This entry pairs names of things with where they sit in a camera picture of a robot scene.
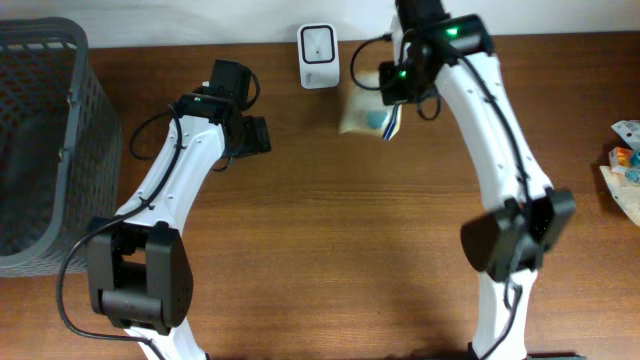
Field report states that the yellow snack bag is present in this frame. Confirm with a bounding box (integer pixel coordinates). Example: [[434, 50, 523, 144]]
[[338, 82, 402, 141]]

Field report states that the dark grey plastic basket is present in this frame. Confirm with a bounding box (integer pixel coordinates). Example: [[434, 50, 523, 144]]
[[1, 17, 123, 278]]

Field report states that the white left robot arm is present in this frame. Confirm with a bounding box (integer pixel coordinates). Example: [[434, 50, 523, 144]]
[[82, 60, 271, 359]]

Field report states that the teal mouthwash bottle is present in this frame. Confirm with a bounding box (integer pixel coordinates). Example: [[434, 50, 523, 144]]
[[625, 150, 640, 185]]

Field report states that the white barcode scanner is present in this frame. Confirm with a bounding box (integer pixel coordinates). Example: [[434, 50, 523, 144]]
[[297, 23, 340, 90]]

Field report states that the beige paper pouch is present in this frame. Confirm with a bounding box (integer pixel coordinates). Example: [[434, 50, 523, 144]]
[[599, 166, 640, 226]]

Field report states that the clear blister pack white card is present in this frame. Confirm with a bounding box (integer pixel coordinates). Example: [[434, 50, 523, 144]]
[[611, 120, 640, 151]]

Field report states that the small orange box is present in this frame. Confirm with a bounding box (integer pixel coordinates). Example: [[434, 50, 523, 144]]
[[608, 147, 635, 175]]

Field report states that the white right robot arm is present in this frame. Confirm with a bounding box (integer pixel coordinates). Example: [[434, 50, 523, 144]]
[[379, 1, 576, 359]]

